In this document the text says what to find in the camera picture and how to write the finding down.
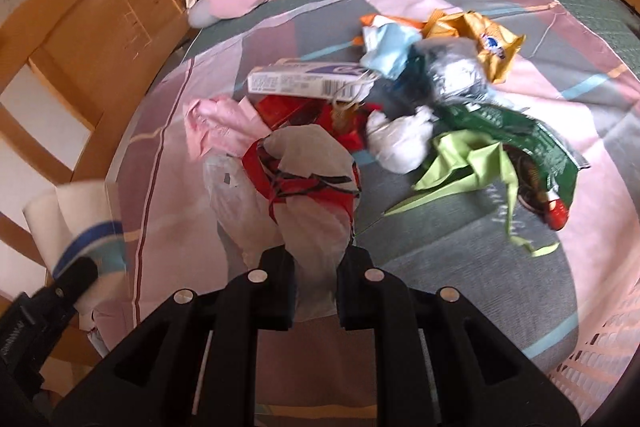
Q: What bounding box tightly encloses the striped pink grey bedsheet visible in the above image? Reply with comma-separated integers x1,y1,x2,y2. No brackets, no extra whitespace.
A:
94,0,640,423

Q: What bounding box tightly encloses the red and white wrapper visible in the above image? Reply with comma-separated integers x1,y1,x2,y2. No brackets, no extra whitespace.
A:
242,124,361,322

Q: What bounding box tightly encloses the silver foil wrapper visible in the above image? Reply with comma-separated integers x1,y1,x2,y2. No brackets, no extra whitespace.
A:
409,37,488,104

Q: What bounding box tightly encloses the wooden bed frame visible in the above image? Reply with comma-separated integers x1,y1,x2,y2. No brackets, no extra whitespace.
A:
0,0,202,368

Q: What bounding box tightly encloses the white trash bin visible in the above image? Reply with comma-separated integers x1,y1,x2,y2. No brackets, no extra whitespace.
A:
23,180,127,315

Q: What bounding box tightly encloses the clear plastic bag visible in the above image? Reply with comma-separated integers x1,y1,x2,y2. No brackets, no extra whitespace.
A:
203,153,283,269

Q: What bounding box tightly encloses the white toothpaste box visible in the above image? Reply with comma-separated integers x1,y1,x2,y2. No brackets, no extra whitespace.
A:
246,60,381,103

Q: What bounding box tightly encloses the yellow snack bag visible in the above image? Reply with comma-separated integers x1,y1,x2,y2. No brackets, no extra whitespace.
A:
422,10,526,83

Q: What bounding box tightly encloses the white crumpled tissue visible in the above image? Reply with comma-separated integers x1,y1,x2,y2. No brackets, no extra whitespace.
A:
366,106,434,174

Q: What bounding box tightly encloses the red crumpled packaging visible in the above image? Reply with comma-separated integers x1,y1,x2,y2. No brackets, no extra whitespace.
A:
255,95,382,153

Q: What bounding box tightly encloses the pink crumpled paper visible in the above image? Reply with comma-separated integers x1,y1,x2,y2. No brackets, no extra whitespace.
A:
183,96,271,160

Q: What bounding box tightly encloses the orange and white wrapper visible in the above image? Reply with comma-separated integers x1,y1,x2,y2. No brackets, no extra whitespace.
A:
359,14,425,32

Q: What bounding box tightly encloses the dark green snack bag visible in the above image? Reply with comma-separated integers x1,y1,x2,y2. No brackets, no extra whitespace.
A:
436,101,590,231

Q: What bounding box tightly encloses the light blue face mask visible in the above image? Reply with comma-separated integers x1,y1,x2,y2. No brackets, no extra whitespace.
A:
359,24,422,80

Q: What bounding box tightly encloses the light green paper scrap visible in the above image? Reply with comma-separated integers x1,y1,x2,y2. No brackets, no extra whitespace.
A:
384,130,560,257

